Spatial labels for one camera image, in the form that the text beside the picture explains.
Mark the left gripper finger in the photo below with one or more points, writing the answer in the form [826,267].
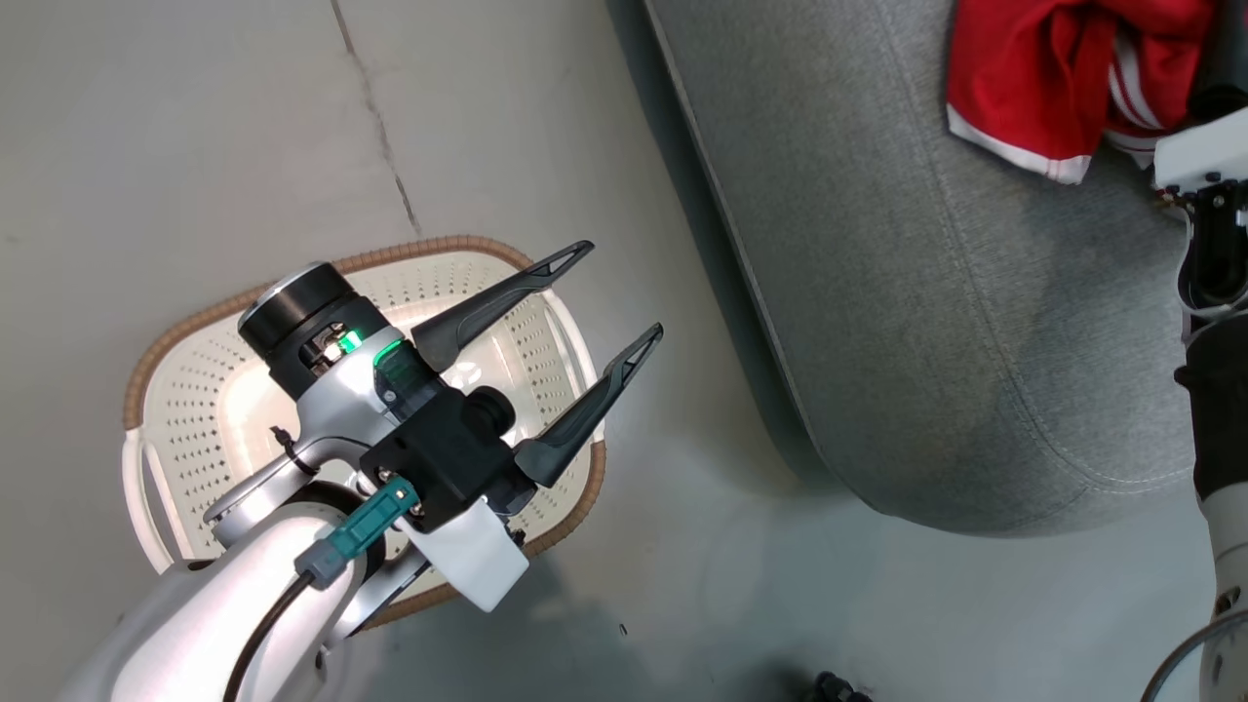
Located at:
[487,307]
[585,409]

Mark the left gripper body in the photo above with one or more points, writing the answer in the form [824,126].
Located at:
[327,366]

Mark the red white-striped garment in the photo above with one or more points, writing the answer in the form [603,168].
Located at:
[1043,68]

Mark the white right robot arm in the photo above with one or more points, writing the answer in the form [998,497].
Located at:
[1224,409]

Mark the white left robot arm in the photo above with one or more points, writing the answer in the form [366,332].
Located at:
[244,595]

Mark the grey fabric sofa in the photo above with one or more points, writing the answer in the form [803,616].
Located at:
[926,273]

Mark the white laundry basket brown rim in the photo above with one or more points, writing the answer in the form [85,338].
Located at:
[205,409]

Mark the small black floor object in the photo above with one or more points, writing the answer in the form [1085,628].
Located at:
[840,688]

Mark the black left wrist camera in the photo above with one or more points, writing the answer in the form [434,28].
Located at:
[444,458]

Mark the white left camera bracket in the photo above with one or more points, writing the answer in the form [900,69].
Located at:
[473,556]

